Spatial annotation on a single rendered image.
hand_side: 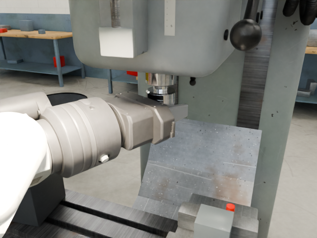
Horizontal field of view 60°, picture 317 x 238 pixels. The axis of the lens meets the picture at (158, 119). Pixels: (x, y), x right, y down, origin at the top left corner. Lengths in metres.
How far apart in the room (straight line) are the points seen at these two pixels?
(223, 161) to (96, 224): 0.38
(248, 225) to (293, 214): 1.74
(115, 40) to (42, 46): 6.15
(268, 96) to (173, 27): 0.52
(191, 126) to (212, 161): 0.12
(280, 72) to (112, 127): 0.53
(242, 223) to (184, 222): 0.11
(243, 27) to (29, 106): 0.25
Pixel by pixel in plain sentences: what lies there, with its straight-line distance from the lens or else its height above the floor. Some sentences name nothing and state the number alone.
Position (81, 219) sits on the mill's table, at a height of 0.91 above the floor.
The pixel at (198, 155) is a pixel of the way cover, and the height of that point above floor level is 0.98.
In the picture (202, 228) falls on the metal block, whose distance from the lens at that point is 0.51.
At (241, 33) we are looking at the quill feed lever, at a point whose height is 1.37.
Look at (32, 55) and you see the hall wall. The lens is 6.69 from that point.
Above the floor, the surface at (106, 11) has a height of 1.38.
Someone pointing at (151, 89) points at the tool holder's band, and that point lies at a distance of 0.43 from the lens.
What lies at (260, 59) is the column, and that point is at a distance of 0.76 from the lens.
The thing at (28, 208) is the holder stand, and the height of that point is 0.96.
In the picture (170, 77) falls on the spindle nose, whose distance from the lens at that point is 0.41.
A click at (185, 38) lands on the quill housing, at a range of 0.31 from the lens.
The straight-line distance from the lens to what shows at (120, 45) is 0.29.
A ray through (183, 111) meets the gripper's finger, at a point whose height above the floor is 1.24.
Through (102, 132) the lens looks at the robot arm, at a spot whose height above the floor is 1.25.
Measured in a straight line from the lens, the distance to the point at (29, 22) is 6.16.
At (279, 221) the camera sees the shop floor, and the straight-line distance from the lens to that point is 2.20.
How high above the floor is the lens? 1.39
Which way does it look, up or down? 23 degrees down
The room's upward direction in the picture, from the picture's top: straight up
